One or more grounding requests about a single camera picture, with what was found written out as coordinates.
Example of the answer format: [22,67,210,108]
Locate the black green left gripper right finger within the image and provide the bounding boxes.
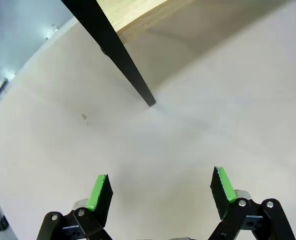
[207,165,296,240]

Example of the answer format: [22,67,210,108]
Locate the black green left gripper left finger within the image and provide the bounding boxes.
[36,173,114,240]

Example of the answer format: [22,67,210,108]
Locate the black frame wooden two-tier shelf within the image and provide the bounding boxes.
[61,0,178,108]

